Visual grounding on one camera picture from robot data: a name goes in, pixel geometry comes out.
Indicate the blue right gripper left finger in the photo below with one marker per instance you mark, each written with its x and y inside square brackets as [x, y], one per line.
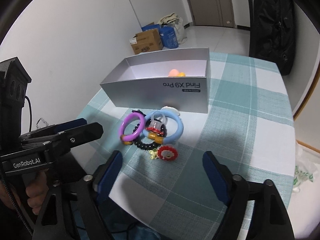
[106, 174]

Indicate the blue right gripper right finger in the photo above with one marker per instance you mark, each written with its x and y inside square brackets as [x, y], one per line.
[218, 176]

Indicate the red white flower charm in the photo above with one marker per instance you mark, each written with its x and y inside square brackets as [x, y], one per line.
[167, 152]

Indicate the pink pig figurine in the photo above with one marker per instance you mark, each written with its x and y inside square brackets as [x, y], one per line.
[176, 73]

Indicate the person's left hand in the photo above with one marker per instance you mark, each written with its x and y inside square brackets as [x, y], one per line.
[36, 192]

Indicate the teal plaid tablecloth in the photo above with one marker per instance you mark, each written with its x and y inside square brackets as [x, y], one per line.
[248, 127]

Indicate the white green plastic bag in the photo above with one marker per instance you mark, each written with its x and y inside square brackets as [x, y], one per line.
[306, 167]

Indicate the silver phone box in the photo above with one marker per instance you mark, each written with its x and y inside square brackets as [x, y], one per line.
[142, 81]

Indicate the brown cardboard box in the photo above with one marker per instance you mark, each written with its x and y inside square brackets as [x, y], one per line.
[146, 41]

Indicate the black backpack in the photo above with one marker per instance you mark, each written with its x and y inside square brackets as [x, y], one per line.
[273, 33]

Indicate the blue cardboard box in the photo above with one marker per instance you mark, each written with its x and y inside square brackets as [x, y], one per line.
[167, 34]

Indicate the beige tote bag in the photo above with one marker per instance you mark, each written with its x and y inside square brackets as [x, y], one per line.
[176, 22]

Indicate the grey door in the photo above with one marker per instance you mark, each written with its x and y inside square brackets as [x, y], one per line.
[213, 13]

